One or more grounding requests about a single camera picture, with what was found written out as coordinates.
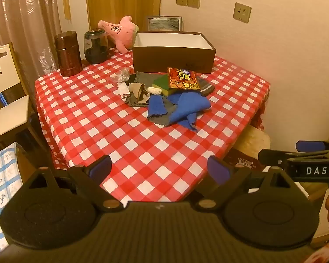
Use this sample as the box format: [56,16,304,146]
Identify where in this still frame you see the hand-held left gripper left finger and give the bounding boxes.
[27,155,124,213]

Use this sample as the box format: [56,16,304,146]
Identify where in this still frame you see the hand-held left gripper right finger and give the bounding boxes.
[190,155,294,212]

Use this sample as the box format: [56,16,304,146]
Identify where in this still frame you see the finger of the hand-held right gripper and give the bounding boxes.
[295,139,329,154]
[258,149,311,169]

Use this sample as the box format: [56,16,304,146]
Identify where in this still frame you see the small white packet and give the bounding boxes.
[117,82,131,97]

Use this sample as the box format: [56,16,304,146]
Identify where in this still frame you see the striped knit hat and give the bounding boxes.
[196,76,216,97]

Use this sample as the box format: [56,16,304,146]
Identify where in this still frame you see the beige sock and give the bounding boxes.
[129,84,151,102]

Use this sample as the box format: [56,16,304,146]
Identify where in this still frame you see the bag of cotton swabs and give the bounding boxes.
[111,67,132,83]

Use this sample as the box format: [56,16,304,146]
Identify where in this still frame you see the red snack packet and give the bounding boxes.
[167,66,201,91]

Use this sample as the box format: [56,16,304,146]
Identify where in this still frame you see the dark grey cloth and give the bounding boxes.
[125,72,168,108]

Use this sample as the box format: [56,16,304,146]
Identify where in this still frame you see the green yellow sponge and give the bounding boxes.
[152,75,179,97]

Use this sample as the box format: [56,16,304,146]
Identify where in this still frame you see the brown cardboard box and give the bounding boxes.
[132,31,216,74]

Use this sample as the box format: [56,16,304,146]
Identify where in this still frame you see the beige cushion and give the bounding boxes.
[237,124,271,159]

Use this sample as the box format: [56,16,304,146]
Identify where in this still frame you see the dark brown printed cushion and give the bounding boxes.
[225,149,264,171]

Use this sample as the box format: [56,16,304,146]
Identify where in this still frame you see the red checkered tablecloth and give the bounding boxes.
[34,48,271,202]

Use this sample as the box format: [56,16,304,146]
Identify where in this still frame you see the blue checked cloth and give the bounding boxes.
[0,142,24,247]

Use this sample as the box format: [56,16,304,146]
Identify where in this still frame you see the white wooden chair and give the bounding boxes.
[0,42,38,143]

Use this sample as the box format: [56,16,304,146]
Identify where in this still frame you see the brown cylindrical canister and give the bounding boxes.
[54,31,83,77]

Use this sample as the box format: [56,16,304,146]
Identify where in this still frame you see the pink starfish plush toy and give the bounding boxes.
[98,16,140,54]

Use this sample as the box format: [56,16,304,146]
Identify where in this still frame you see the framed picture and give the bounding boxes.
[146,16,185,32]

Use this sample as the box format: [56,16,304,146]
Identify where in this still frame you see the wooden door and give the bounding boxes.
[86,0,162,33]

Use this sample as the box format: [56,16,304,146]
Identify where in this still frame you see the sheer patterned curtain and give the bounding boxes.
[0,0,63,74]

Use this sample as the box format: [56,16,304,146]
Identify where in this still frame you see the gold wall plate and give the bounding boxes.
[234,2,252,23]

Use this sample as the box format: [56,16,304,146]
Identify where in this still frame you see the yellow wall strip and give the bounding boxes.
[62,0,72,23]

